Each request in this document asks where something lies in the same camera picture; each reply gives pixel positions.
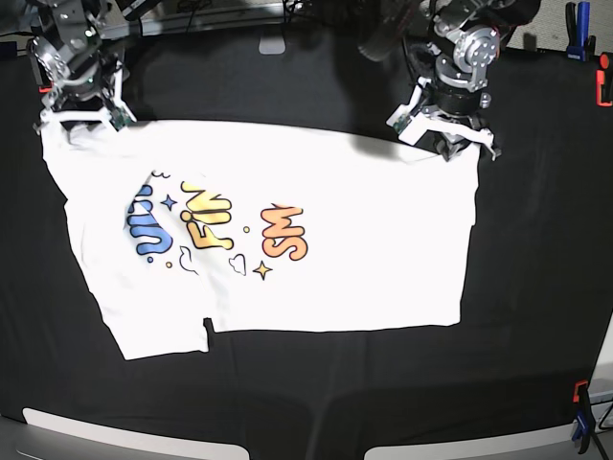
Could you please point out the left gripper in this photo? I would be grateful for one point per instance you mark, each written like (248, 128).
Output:
(452, 134)

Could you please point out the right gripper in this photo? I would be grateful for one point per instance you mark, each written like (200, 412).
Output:
(95, 97)

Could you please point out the white printed t-shirt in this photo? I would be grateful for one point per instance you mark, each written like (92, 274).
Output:
(183, 228)

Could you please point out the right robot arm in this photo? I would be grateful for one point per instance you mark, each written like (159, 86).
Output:
(80, 75)

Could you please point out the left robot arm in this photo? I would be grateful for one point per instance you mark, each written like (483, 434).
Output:
(464, 39)

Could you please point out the red black clamp far left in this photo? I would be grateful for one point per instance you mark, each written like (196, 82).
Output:
(43, 83)

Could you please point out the red black clamp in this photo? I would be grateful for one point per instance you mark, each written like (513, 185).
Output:
(43, 83)
(604, 81)

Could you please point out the blue clamp far right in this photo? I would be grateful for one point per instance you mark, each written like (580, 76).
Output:
(581, 44)

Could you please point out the red black clamp far right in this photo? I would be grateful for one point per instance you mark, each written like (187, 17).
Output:
(604, 81)

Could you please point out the black table cloth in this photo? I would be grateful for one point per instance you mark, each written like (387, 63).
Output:
(536, 305)

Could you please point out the red blue clamp near right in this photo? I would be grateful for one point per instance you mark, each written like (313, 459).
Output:
(582, 434)

